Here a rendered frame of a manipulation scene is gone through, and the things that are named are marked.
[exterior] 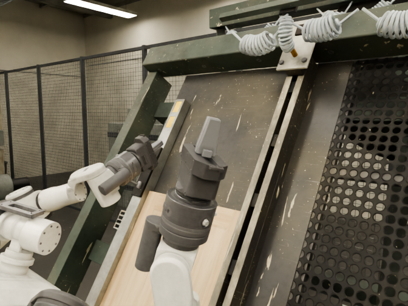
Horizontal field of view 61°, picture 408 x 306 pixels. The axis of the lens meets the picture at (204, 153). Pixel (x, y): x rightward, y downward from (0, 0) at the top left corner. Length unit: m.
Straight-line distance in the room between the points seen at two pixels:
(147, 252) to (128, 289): 0.59
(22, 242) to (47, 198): 0.40
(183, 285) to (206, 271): 0.44
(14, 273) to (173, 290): 0.33
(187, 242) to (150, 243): 0.08
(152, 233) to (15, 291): 0.25
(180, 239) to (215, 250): 0.47
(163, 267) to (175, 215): 0.09
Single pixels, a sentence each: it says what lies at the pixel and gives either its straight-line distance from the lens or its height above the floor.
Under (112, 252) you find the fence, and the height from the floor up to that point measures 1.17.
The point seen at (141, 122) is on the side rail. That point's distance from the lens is 1.55.
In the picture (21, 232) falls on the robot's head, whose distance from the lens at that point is 0.77.
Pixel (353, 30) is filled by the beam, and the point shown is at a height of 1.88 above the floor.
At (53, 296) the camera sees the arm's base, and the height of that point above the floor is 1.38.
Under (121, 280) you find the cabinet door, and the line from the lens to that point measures 1.25.
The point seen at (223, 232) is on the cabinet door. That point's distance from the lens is 1.04.
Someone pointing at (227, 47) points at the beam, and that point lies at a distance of 1.33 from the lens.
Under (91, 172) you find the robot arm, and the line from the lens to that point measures 1.04.
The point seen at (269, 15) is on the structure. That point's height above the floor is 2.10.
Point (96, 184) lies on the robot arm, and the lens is 1.05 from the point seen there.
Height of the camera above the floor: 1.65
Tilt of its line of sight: 7 degrees down
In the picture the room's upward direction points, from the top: straight up
